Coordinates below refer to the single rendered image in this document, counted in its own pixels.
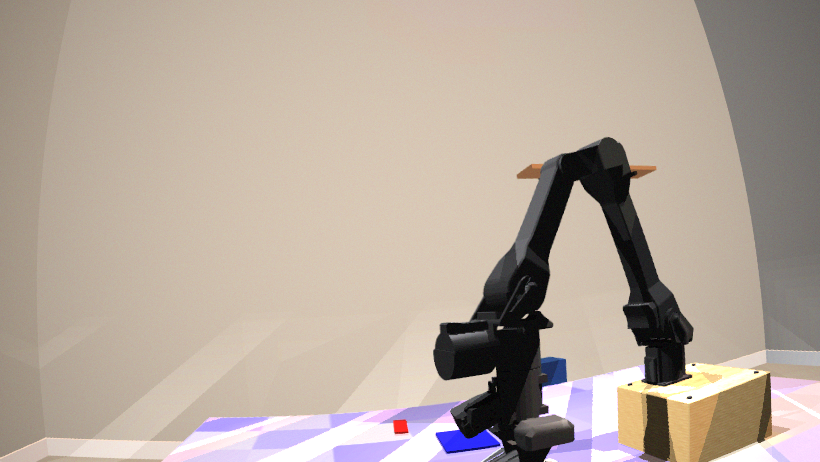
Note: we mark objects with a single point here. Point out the small red block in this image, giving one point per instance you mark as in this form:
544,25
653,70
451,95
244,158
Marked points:
400,426

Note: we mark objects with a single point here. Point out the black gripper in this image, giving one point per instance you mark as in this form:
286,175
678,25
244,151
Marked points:
529,434

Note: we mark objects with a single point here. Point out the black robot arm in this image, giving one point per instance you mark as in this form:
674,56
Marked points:
518,283

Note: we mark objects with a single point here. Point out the blue flat plate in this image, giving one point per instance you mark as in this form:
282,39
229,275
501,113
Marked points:
454,441

